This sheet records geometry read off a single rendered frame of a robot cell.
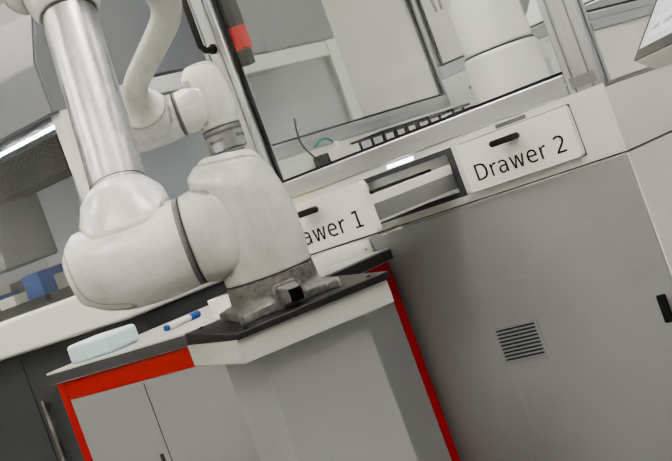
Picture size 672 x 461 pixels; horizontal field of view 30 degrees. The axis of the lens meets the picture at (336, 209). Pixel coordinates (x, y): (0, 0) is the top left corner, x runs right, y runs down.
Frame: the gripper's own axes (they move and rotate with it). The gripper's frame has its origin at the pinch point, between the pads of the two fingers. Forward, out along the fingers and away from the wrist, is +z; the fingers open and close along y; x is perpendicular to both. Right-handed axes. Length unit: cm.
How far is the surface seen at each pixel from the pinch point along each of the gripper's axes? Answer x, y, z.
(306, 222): -12.8, 18.9, 0.6
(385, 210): -10.3, 35.9, 3.8
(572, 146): 6, 73, 5
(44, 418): 37, -111, 29
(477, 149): 12, 51, -1
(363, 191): -17.0, 35.8, -1.4
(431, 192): 6.3, 40.2, 3.9
